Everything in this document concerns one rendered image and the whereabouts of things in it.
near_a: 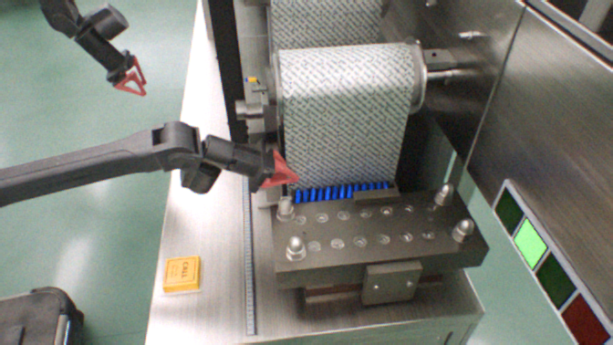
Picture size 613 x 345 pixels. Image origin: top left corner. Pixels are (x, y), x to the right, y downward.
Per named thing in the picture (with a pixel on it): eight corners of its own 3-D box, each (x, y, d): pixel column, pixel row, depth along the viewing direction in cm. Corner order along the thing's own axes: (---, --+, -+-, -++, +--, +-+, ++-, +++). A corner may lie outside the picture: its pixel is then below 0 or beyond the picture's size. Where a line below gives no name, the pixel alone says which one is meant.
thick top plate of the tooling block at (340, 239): (271, 224, 88) (269, 204, 84) (449, 205, 92) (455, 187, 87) (277, 290, 76) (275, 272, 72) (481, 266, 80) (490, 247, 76)
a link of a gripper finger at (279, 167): (291, 198, 85) (250, 185, 81) (287, 174, 90) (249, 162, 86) (307, 176, 81) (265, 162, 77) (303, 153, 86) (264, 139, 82)
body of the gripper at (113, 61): (131, 53, 111) (109, 31, 106) (130, 71, 104) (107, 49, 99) (114, 66, 113) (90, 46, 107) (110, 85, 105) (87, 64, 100)
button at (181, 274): (168, 265, 88) (165, 257, 87) (201, 261, 89) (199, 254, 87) (164, 293, 83) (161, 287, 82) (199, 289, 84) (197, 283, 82)
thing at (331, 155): (287, 194, 88) (284, 126, 76) (392, 184, 91) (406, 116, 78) (287, 196, 88) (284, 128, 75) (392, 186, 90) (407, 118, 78)
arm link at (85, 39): (71, 30, 102) (67, 40, 98) (92, 15, 101) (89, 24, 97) (94, 51, 107) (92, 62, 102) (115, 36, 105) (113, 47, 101)
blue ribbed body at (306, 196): (293, 197, 88) (293, 186, 86) (389, 188, 90) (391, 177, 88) (295, 209, 86) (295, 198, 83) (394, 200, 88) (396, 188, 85)
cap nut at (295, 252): (285, 246, 76) (284, 231, 73) (304, 244, 76) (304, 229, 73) (286, 263, 73) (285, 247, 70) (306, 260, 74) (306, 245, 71)
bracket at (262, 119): (254, 194, 104) (242, 91, 83) (280, 192, 104) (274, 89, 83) (255, 209, 100) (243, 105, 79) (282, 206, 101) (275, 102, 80)
